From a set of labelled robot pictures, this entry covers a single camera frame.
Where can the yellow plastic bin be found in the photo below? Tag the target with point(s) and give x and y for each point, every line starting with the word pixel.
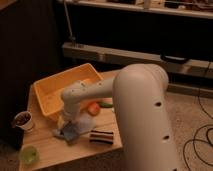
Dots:
pixel 48 90

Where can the yellow sponge block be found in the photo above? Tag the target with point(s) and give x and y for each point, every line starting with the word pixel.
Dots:
pixel 60 122

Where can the wooden table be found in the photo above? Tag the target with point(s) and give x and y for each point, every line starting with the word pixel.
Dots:
pixel 53 151

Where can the grey blue cloth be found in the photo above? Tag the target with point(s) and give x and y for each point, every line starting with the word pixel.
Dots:
pixel 73 130

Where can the green toy vegetable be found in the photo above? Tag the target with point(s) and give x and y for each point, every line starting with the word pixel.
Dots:
pixel 105 105

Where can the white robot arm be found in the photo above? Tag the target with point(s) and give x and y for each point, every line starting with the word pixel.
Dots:
pixel 138 93

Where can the orange toy fruit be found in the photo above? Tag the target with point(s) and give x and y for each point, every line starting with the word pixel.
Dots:
pixel 94 109

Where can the grey metal shelf rail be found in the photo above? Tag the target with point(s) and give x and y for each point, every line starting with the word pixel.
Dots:
pixel 116 56

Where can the white cup with brown contents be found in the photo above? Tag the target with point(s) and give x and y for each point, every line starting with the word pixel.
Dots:
pixel 24 120

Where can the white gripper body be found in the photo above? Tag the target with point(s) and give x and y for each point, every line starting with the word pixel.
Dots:
pixel 70 117

